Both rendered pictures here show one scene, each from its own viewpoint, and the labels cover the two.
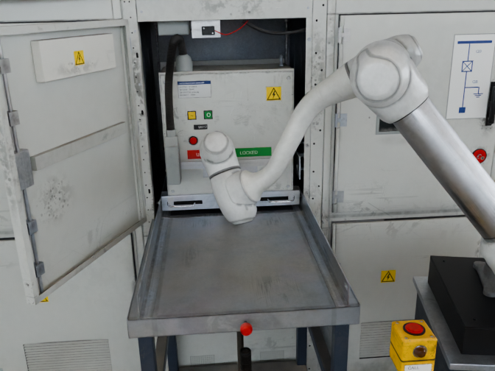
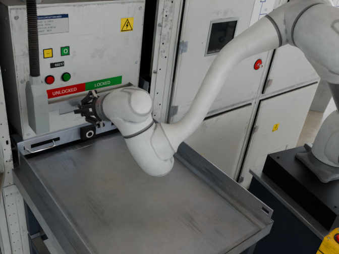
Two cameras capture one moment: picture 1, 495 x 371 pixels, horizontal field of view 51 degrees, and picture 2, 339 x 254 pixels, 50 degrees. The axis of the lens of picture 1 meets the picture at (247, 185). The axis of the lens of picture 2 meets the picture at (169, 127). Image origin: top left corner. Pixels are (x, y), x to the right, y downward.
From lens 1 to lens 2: 0.94 m
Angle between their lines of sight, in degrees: 37
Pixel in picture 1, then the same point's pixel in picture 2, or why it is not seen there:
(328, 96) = (253, 50)
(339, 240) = not seen: hidden behind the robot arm
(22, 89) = not seen: outside the picture
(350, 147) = (186, 69)
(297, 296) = (226, 228)
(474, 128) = not seen: hidden behind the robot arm
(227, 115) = (83, 50)
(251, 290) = (187, 235)
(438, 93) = (245, 19)
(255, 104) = (110, 36)
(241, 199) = (168, 155)
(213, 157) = (140, 119)
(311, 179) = (155, 100)
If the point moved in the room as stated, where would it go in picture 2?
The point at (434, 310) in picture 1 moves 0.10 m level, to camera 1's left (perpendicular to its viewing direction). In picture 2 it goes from (285, 197) to (269, 205)
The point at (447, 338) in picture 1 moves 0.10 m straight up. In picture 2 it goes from (312, 220) to (321, 201)
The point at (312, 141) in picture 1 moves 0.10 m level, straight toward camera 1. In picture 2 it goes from (159, 67) to (170, 77)
